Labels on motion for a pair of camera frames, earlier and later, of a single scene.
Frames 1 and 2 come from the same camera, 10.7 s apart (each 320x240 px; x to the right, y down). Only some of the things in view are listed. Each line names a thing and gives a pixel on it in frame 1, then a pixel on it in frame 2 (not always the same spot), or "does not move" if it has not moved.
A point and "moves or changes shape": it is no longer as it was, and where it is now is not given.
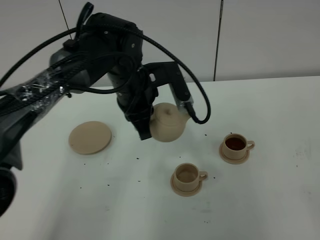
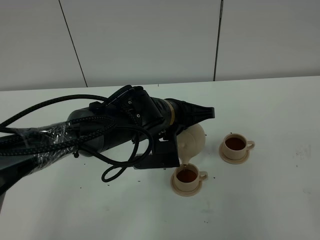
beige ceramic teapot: (167, 123) moves or changes shape
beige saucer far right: (234, 161) does not move
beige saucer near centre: (187, 193) does not move
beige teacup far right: (235, 146) does not move
